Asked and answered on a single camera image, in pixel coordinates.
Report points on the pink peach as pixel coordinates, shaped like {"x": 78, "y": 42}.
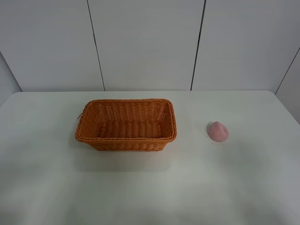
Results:
{"x": 218, "y": 132}

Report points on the orange woven wicker basket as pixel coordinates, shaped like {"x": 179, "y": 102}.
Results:
{"x": 127, "y": 124}

